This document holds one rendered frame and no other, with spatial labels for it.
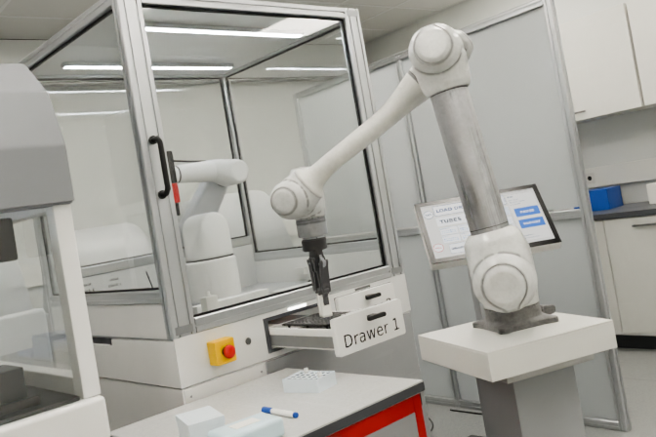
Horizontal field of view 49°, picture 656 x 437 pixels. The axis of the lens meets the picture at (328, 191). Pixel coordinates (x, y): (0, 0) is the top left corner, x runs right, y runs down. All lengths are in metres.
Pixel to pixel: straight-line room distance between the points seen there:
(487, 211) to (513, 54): 1.94
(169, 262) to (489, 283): 0.93
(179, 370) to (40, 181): 0.74
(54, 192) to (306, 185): 0.64
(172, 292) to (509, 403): 1.00
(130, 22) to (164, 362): 1.01
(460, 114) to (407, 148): 2.34
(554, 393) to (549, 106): 1.80
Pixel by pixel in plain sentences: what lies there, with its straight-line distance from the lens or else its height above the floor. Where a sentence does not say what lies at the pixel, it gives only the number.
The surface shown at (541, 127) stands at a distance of 3.60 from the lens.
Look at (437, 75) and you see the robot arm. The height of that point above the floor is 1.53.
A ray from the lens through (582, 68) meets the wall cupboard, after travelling 5.37.
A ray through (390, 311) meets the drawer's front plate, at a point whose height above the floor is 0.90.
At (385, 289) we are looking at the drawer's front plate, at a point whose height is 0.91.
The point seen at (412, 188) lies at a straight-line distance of 4.17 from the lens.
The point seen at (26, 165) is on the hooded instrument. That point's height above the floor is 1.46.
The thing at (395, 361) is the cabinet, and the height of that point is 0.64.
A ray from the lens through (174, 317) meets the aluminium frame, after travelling 2.16.
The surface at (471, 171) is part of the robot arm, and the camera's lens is 1.83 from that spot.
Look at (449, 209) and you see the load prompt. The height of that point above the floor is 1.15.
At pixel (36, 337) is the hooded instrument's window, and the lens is 1.74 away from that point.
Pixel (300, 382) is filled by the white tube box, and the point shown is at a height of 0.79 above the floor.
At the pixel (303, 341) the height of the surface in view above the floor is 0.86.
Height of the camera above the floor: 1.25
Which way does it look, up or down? 1 degrees up
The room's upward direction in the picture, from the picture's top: 10 degrees counter-clockwise
